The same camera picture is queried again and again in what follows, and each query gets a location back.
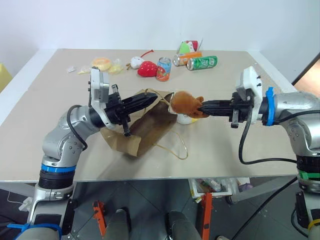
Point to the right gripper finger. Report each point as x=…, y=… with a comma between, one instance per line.
x=217, y=104
x=217, y=112

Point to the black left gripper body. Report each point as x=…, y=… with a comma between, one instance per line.
x=115, y=110

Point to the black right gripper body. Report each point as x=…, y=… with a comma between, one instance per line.
x=241, y=107

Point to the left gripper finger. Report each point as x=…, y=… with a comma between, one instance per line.
x=140, y=108
x=140, y=98

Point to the brown paper bag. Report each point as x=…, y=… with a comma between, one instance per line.
x=150, y=125

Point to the brown plush toy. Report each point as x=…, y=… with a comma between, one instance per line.
x=185, y=103

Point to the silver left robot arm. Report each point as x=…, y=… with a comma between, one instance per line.
x=62, y=140

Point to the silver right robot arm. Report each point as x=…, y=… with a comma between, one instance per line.
x=290, y=105

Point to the red strawberry plush toy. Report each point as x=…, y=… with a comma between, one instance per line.
x=147, y=69

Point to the white and yellow plush toy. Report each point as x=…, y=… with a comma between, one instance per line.
x=183, y=119

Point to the small white plush toy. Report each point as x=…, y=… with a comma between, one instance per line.
x=136, y=62

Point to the yellow snack bag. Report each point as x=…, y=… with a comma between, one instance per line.
x=115, y=67

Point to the small brown snack pieces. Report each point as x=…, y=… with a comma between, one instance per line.
x=128, y=65

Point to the blue orange juice can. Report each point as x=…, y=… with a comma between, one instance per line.
x=163, y=70

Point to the green soda can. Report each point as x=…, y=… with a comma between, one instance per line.
x=203, y=63

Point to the bagged round yellow bread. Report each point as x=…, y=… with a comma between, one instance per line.
x=102, y=63

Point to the small yellow packet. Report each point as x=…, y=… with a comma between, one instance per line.
x=83, y=71

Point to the orange soda can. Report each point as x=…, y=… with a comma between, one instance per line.
x=187, y=59

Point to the small clear packet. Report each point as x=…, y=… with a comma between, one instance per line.
x=71, y=69

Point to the white box of items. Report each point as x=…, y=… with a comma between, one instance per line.
x=211, y=186

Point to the orange clamp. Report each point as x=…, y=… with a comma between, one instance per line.
x=100, y=217
x=206, y=215

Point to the dark rounded shape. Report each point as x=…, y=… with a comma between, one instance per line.
x=118, y=225
x=181, y=226

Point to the yellow object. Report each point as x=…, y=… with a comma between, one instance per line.
x=4, y=77

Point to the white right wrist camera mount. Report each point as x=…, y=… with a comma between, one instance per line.
x=248, y=80

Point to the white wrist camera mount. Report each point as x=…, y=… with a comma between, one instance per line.
x=248, y=80
x=98, y=85

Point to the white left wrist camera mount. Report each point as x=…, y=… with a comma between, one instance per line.
x=98, y=85

